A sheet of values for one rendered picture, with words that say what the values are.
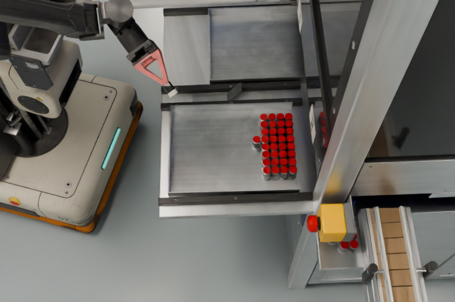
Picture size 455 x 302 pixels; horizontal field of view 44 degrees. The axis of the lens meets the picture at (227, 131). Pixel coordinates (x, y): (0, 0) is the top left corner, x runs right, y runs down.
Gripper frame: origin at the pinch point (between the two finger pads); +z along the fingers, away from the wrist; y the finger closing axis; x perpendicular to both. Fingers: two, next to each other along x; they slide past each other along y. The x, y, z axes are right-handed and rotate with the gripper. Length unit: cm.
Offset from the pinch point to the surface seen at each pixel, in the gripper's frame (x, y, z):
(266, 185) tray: 4.2, -16.0, 37.3
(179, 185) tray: -14.4, -17.3, 23.9
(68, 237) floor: -78, -101, 26
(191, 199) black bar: -13.5, -13.0, 28.1
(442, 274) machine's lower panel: 35, -70, 116
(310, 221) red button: 8.2, 3.4, 45.8
